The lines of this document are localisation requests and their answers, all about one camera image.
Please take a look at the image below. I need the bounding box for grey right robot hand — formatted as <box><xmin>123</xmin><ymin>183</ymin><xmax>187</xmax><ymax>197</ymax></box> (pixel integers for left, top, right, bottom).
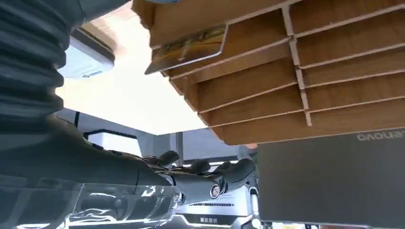
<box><xmin>0</xmin><ymin>115</ymin><xmax>257</xmax><ymax>229</ymax></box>

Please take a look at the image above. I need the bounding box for wooden card box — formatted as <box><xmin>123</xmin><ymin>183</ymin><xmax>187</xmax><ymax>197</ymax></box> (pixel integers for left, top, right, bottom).
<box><xmin>131</xmin><ymin>0</ymin><xmax>405</xmax><ymax>146</ymax></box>

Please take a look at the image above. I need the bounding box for grey laptop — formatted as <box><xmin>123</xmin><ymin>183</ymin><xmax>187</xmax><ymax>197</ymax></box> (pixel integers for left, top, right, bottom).
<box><xmin>256</xmin><ymin>128</ymin><xmax>405</xmax><ymax>229</ymax></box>

